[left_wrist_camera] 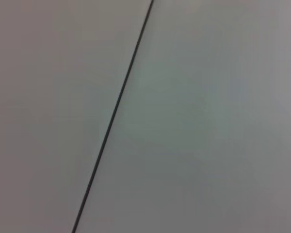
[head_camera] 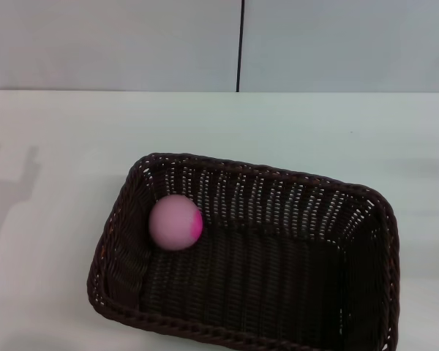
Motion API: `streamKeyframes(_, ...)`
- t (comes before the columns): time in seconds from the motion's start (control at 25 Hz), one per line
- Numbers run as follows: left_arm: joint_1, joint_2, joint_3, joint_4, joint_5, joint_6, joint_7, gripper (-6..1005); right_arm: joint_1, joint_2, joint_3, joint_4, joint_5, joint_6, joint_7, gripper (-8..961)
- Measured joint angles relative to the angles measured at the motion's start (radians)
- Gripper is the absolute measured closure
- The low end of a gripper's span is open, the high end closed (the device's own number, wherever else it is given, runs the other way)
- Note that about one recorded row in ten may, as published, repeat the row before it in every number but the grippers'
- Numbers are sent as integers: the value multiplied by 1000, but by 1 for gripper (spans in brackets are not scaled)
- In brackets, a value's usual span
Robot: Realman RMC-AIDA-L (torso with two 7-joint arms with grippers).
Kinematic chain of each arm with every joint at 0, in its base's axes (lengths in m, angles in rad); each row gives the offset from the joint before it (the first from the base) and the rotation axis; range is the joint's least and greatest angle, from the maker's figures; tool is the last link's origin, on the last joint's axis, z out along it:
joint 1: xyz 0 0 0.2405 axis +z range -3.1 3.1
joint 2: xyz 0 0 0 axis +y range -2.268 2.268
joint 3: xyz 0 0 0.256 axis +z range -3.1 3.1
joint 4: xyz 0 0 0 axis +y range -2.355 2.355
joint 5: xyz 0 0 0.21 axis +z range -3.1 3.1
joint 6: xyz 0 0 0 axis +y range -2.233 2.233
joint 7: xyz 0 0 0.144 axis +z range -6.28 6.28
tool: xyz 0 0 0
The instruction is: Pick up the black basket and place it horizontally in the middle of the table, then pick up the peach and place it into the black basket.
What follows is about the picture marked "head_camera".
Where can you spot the dark brown woven basket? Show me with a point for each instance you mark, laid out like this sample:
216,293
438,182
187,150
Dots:
263,278

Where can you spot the pink foam ball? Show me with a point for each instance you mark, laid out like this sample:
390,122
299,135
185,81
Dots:
173,223

